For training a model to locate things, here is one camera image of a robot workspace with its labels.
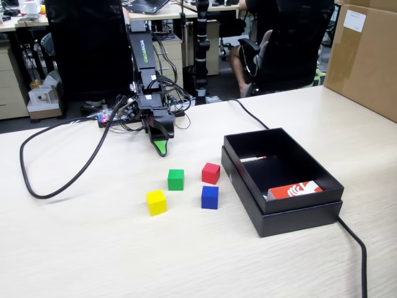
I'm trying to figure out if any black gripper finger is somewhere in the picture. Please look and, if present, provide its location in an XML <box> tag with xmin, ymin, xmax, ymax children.
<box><xmin>148</xmin><ymin>122</ymin><xmax>169</xmax><ymax>157</ymax></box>
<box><xmin>148</xmin><ymin>109</ymin><xmax>176</xmax><ymax>140</ymax></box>

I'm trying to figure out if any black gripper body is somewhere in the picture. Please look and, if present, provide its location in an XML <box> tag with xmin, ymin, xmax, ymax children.
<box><xmin>136</xmin><ymin>94</ymin><xmax>170</xmax><ymax>133</ymax></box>

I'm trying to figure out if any green wooden cube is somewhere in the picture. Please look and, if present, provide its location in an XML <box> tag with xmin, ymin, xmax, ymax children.
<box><xmin>167</xmin><ymin>169</ymin><xmax>185</xmax><ymax>191</ymax></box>

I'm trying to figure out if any yellow wooden cube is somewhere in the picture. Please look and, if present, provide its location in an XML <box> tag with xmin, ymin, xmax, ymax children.
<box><xmin>146</xmin><ymin>189</ymin><xmax>168</xmax><ymax>217</ymax></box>

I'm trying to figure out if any red wooden cube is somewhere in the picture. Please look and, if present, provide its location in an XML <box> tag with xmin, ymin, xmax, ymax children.
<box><xmin>201</xmin><ymin>162</ymin><xmax>221</xmax><ymax>186</ymax></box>

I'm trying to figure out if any blue wooden cube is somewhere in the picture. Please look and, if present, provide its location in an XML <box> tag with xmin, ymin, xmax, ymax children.
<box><xmin>200</xmin><ymin>185</ymin><xmax>220</xmax><ymax>210</ymax></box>

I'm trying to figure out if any robot base controller board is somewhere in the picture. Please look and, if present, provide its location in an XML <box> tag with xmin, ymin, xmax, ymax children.
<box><xmin>97</xmin><ymin>111</ymin><xmax>187</xmax><ymax>129</ymax></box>

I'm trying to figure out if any black open box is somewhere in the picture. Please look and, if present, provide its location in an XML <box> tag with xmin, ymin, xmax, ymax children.
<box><xmin>223</xmin><ymin>127</ymin><xmax>346</xmax><ymax>215</ymax></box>

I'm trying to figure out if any large brown cardboard box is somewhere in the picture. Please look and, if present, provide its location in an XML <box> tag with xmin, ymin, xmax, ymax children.
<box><xmin>322</xmin><ymin>0</ymin><xmax>397</xmax><ymax>125</ymax></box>

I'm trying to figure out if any white label on cardboard box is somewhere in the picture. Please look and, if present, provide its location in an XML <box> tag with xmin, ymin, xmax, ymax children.
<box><xmin>343</xmin><ymin>9</ymin><xmax>368</xmax><ymax>33</ymax></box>

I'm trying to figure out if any black segmented pole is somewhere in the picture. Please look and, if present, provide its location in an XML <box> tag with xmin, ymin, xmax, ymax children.
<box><xmin>194</xmin><ymin>0</ymin><xmax>212</xmax><ymax>106</ymax></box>

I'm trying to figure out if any seated person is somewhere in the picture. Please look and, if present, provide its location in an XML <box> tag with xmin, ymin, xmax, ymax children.
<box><xmin>228</xmin><ymin>0</ymin><xmax>280</xmax><ymax>99</ymax></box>

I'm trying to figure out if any black laptop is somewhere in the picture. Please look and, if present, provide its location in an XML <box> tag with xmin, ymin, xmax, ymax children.
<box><xmin>120</xmin><ymin>0</ymin><xmax>172</xmax><ymax>15</ymax></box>

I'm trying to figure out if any white carton on floor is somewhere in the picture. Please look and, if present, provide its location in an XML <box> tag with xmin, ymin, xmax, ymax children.
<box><xmin>26</xmin><ymin>84</ymin><xmax>63</xmax><ymax>120</ymax></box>

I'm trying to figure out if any beige drawer cabinet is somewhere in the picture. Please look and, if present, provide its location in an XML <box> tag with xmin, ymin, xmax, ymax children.
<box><xmin>0</xmin><ymin>46</ymin><xmax>31</xmax><ymax>120</ymax></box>

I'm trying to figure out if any orange matchbox with white logo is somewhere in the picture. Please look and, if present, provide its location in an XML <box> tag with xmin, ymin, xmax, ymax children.
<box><xmin>266</xmin><ymin>181</ymin><xmax>324</xmax><ymax>202</ymax></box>

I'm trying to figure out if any black office chair with armrest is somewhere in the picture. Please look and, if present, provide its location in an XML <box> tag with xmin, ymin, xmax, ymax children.
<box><xmin>238</xmin><ymin>0</ymin><xmax>336</xmax><ymax>96</ymax></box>

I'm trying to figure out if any white mug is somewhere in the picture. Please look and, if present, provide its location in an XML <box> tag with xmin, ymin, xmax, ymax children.
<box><xmin>24</xmin><ymin>1</ymin><xmax>40</xmax><ymax>17</ymax></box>

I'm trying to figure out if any green and black checkered item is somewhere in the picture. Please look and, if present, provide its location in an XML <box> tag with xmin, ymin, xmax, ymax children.
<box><xmin>312</xmin><ymin>68</ymin><xmax>327</xmax><ymax>88</ymax></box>

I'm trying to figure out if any thin black wire on table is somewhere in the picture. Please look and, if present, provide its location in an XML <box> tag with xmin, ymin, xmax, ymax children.
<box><xmin>107</xmin><ymin>117</ymin><xmax>192</xmax><ymax>133</ymax></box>

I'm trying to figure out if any thin black wire bundle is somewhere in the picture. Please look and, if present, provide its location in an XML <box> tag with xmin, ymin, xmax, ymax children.
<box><xmin>148</xmin><ymin>29</ymin><xmax>194</xmax><ymax>133</ymax></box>

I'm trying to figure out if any beige drawer pedestal with handles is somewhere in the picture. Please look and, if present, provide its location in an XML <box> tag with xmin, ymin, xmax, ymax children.
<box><xmin>151</xmin><ymin>33</ymin><xmax>184</xmax><ymax>91</ymax></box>

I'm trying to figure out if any beige plain pedestal cabinet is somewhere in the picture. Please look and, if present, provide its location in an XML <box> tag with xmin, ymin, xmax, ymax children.
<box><xmin>182</xmin><ymin>18</ymin><xmax>221</xmax><ymax>77</ymax></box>

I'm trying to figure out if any thick black looped cable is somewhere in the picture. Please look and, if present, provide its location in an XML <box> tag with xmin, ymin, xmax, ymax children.
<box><xmin>19</xmin><ymin>99</ymin><xmax>133</xmax><ymax>200</ymax></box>

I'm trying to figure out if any thick black cable by box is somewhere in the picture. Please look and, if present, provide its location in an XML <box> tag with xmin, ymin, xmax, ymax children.
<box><xmin>222</xmin><ymin>98</ymin><xmax>368</xmax><ymax>298</ymax></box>

